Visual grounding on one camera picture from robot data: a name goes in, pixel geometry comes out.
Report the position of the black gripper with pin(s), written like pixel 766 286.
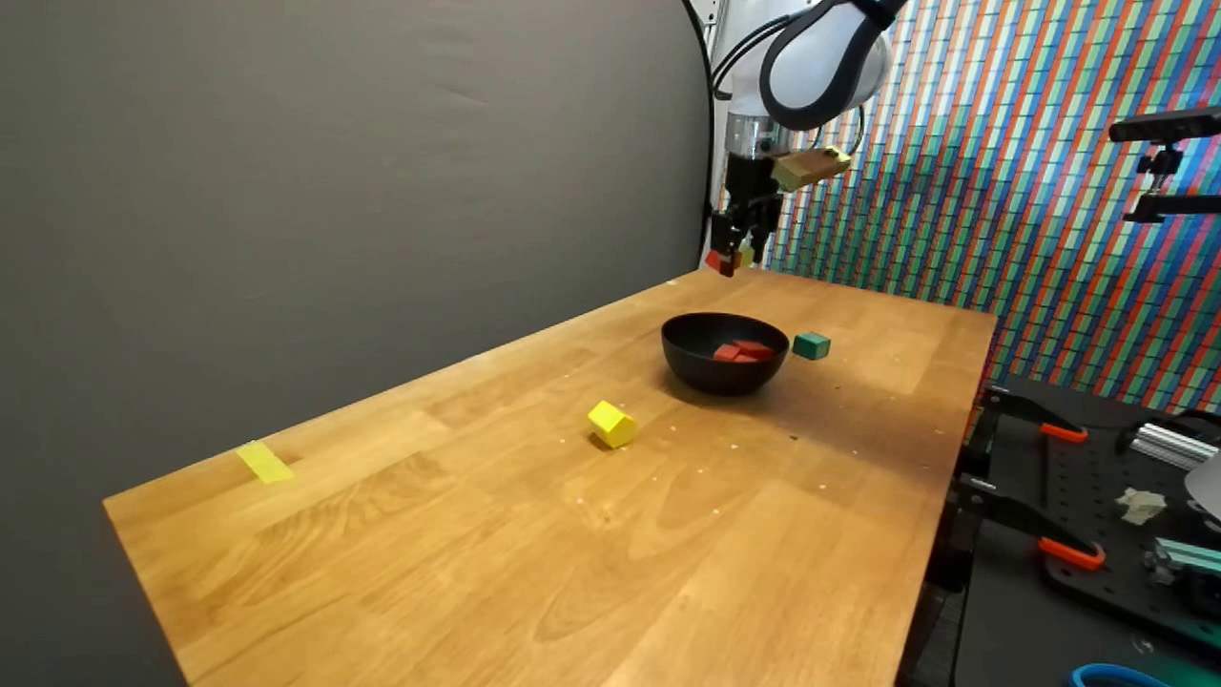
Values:
pixel 750 197

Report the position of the green wooden block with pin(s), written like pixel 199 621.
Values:
pixel 812 345

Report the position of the yellow wooden block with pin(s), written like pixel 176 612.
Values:
pixel 612 425

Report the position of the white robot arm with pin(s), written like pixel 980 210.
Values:
pixel 825 61

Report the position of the black bowl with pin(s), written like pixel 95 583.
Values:
pixel 691 370

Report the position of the multicolour patterned panel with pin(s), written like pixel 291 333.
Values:
pixel 1016 255

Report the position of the grey fabric backdrop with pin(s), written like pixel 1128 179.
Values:
pixel 320 193

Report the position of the black perforated board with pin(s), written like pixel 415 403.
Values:
pixel 1110 472

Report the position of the black horizontal rod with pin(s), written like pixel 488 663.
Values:
pixel 1166 126

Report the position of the small pale plastic part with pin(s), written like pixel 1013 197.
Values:
pixel 1142 505

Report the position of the yellow tape strip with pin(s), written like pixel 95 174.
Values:
pixel 266 464

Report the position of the pale round plate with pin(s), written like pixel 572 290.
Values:
pixel 1206 491

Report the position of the teal metal bar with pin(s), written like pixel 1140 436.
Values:
pixel 1189 555

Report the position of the tan wrist camera bar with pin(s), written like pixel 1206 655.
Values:
pixel 812 164

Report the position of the silver metal bracket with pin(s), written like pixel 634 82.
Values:
pixel 1168 443

